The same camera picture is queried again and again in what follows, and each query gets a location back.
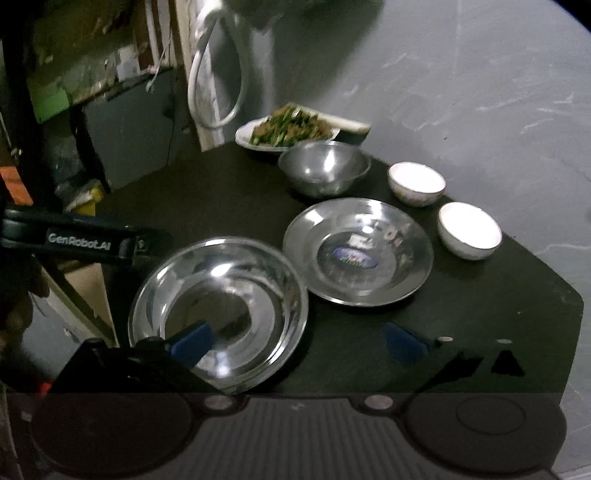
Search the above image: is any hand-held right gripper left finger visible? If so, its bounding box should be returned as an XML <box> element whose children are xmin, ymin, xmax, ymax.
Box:
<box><xmin>55</xmin><ymin>320</ymin><xmax>232</xmax><ymax>398</ymax></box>

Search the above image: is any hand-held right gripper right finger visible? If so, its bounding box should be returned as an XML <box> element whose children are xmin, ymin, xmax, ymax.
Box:
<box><xmin>383</xmin><ymin>322</ymin><xmax>527</xmax><ymax>402</ymax></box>

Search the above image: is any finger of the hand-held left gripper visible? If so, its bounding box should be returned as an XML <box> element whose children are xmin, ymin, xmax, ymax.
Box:
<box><xmin>135</xmin><ymin>225</ymin><xmax>174</xmax><ymax>260</ymax></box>

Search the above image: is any large steel bowl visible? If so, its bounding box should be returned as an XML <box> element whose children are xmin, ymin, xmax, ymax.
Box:
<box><xmin>128</xmin><ymin>236</ymin><xmax>309</xmax><ymax>394</ymax></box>

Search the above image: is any white ceramic bowl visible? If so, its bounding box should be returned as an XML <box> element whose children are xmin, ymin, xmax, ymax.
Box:
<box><xmin>388</xmin><ymin>161</ymin><xmax>447</xmax><ymax>207</ymax></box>
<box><xmin>438</xmin><ymin>202</ymin><xmax>502</xmax><ymax>260</ymax></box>

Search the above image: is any yellow packet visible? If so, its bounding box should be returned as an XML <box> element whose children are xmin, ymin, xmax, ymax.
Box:
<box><xmin>67</xmin><ymin>181</ymin><xmax>106</xmax><ymax>217</ymax></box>

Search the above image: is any stainless steel plate with label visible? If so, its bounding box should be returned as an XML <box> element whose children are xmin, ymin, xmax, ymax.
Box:
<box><xmin>283</xmin><ymin>198</ymin><xmax>435</xmax><ymax>308</ymax></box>

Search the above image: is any grey cabinet panel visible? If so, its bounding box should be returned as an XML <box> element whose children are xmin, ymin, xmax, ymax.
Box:
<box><xmin>82</xmin><ymin>69</ymin><xmax>188</xmax><ymax>191</ymax></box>

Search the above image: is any green box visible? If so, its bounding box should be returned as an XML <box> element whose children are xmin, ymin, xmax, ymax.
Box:
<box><xmin>27</xmin><ymin>85</ymin><xmax>71</xmax><ymax>123</ymax></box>

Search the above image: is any white plate of stir-fried greens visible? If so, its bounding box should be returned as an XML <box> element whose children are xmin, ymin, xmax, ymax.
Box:
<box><xmin>235</xmin><ymin>105</ymin><xmax>341</xmax><ymax>152</ymax></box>

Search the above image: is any stainless steel bowl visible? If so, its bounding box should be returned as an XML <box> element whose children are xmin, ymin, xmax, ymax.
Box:
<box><xmin>278</xmin><ymin>141</ymin><xmax>371</xmax><ymax>198</ymax></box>

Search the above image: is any long white bar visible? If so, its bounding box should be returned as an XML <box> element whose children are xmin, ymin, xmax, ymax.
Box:
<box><xmin>300</xmin><ymin>108</ymin><xmax>371</xmax><ymax>145</ymax></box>

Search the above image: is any white hose loop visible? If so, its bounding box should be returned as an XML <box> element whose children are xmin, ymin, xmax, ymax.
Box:
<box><xmin>187</xmin><ymin>0</ymin><xmax>246</xmax><ymax>130</ymax></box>

